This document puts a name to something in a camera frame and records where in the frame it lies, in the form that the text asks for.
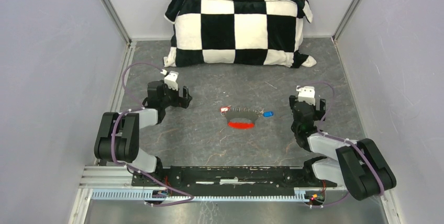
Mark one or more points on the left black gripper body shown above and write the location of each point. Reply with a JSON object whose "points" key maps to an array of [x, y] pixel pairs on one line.
{"points": [[168, 96]]}

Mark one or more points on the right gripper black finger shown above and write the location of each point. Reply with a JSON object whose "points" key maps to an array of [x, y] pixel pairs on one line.
{"points": [[322, 107], [293, 100]]}

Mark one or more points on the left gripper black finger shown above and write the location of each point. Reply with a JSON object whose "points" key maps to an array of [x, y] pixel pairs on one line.
{"points": [[186, 98], [177, 100]]}

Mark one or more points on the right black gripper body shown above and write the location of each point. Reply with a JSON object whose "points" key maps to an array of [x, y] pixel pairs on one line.
{"points": [[318, 115]]}

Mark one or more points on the key with blue tag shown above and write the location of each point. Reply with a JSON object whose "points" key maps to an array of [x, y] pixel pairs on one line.
{"points": [[268, 114]]}

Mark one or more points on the key with red tag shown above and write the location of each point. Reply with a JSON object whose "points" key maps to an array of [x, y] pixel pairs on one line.
{"points": [[224, 110]]}

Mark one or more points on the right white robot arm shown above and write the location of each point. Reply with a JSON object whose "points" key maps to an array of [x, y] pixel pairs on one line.
{"points": [[359, 166]]}

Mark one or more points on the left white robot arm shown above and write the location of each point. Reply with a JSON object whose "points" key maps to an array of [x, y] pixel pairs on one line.
{"points": [[118, 135]]}

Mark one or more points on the black and white checkered pillow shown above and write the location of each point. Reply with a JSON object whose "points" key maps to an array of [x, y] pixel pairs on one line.
{"points": [[250, 32]]}

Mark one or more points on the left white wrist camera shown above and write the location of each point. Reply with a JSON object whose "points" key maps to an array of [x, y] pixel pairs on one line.
{"points": [[170, 79]]}

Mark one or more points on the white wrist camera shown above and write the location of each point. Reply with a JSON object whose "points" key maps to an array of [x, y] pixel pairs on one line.
{"points": [[306, 94], [170, 79]]}

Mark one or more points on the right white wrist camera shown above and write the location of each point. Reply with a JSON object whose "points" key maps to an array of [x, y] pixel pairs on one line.
{"points": [[306, 94]]}

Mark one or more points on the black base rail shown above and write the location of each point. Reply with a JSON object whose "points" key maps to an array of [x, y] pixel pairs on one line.
{"points": [[231, 180]]}

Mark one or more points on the white toothed cable duct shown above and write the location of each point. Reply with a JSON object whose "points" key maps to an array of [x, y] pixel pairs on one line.
{"points": [[158, 195]]}

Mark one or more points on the right aluminium corner post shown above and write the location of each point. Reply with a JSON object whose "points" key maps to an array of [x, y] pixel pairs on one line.
{"points": [[345, 19]]}

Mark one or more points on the aluminium corner post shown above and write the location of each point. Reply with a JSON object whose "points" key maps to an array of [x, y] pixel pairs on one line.
{"points": [[116, 20], [345, 19]]}

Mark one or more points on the left aluminium corner post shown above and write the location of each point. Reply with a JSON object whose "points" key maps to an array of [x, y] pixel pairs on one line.
{"points": [[116, 20]]}

